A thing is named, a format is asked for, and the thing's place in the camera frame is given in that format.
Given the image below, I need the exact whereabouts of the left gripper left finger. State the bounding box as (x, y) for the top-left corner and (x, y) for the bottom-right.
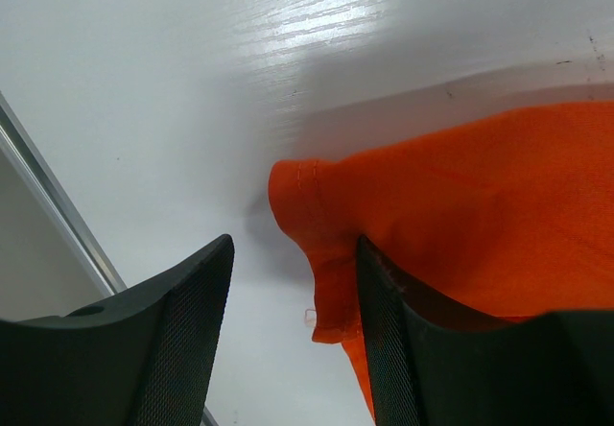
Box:
(0, 233), (236, 426)

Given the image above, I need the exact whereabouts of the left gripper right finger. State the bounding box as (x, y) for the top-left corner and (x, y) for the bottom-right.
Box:
(356, 238), (613, 425)

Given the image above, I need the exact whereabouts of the orange t shirt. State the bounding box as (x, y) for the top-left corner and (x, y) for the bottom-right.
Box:
(268, 102), (613, 397)

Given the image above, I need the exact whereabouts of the aluminium table frame rail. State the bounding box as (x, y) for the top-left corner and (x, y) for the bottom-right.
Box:
(0, 89), (220, 426)

